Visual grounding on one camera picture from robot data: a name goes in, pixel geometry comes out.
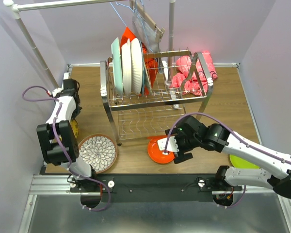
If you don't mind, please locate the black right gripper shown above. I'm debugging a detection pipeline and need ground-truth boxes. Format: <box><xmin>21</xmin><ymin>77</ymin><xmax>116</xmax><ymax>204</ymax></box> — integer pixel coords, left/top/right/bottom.
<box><xmin>165</xmin><ymin>127</ymin><xmax>200</xmax><ymax>163</ymax></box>

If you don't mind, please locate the yellow patterned small plate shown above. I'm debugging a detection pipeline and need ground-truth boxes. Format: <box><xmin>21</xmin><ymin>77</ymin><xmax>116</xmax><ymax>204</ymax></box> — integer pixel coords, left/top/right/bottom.
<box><xmin>50</xmin><ymin>118</ymin><xmax>79</xmax><ymax>144</ymax></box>

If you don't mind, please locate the mint rectangular plate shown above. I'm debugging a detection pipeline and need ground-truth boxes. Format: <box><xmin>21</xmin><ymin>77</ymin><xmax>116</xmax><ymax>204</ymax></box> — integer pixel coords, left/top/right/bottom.
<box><xmin>111</xmin><ymin>37</ymin><xmax>124</xmax><ymax>95</ymax></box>

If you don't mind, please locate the woven bamboo plate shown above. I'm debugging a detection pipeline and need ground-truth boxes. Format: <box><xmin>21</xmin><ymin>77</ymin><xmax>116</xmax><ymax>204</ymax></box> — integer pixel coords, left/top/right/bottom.
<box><xmin>144</xmin><ymin>66</ymin><xmax>153</xmax><ymax>96</ymax></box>

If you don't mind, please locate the flower plate brown rim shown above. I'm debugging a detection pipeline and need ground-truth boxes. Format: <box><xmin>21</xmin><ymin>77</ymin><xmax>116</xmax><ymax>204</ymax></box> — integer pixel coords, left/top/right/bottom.
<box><xmin>79</xmin><ymin>134</ymin><xmax>118</xmax><ymax>173</ymax></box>
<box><xmin>130</xmin><ymin>38</ymin><xmax>143</xmax><ymax>95</ymax></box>

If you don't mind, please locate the teal scalloped plate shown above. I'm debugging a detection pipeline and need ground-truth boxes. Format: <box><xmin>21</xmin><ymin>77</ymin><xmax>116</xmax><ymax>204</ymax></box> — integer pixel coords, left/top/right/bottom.
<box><xmin>141</xmin><ymin>47</ymin><xmax>145</xmax><ymax>97</ymax></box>

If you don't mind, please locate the cream plate blue swirl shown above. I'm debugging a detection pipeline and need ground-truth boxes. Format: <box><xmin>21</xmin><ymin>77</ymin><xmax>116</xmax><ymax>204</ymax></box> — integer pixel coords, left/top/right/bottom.
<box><xmin>121</xmin><ymin>39</ymin><xmax>132</xmax><ymax>96</ymax></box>

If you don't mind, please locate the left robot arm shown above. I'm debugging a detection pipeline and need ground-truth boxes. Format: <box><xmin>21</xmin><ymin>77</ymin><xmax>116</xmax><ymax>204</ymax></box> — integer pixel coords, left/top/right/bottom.
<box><xmin>36</xmin><ymin>79</ymin><xmax>98</xmax><ymax>192</ymax></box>

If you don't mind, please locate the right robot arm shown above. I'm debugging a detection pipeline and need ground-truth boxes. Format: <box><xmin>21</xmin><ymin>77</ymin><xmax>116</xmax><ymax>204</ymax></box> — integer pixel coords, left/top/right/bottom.
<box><xmin>158</xmin><ymin>114</ymin><xmax>291</xmax><ymax>199</ymax></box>

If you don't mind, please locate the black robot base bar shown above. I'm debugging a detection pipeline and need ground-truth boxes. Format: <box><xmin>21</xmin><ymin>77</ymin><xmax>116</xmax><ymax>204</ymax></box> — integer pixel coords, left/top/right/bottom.
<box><xmin>67</xmin><ymin>173</ymin><xmax>242</xmax><ymax>203</ymax></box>

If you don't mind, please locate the orange plastic plate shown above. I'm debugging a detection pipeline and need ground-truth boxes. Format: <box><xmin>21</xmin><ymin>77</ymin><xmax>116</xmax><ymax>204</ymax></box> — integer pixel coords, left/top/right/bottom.
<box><xmin>147</xmin><ymin>135</ymin><xmax>175</xmax><ymax>164</ymax></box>

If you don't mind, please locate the lime green plate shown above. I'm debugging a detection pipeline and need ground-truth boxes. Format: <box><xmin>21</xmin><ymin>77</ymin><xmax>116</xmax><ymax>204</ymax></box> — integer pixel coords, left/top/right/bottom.
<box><xmin>229</xmin><ymin>154</ymin><xmax>259</xmax><ymax>169</ymax></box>

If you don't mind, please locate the pink printed garment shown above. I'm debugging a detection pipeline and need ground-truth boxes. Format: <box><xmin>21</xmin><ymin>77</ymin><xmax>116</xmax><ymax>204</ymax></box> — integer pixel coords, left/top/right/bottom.
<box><xmin>169</xmin><ymin>50</ymin><xmax>219</xmax><ymax>97</ymax></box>

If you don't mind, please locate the orange garment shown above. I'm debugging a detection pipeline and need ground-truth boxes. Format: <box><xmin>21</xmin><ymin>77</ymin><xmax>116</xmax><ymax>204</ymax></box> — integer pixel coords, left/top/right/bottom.
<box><xmin>120</xmin><ymin>27</ymin><xmax>158</xmax><ymax>88</ymax></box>

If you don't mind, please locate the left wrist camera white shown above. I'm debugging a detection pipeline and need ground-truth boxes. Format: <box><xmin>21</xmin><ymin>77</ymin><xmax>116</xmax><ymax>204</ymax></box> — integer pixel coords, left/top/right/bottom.
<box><xmin>47</xmin><ymin>87</ymin><xmax>63</xmax><ymax>99</ymax></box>

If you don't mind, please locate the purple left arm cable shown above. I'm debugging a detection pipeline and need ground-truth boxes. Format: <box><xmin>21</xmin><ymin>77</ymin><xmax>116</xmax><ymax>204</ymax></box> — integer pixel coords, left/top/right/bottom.
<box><xmin>22</xmin><ymin>85</ymin><xmax>112</xmax><ymax>212</ymax></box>

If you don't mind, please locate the steel wire dish rack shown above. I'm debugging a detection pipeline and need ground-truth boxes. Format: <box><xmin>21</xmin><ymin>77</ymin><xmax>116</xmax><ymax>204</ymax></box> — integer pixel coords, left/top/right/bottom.
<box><xmin>100</xmin><ymin>50</ymin><xmax>213</xmax><ymax>146</ymax></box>

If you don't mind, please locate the white clothes rail frame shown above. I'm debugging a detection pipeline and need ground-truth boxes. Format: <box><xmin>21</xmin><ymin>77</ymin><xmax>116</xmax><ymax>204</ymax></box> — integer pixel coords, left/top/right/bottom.
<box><xmin>2</xmin><ymin>0</ymin><xmax>177</xmax><ymax>88</ymax></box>

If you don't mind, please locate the blue wire hanger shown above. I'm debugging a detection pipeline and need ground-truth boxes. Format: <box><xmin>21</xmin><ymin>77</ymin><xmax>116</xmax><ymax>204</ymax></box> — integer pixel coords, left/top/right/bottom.
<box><xmin>110</xmin><ymin>0</ymin><xmax>145</xmax><ymax>27</ymax></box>

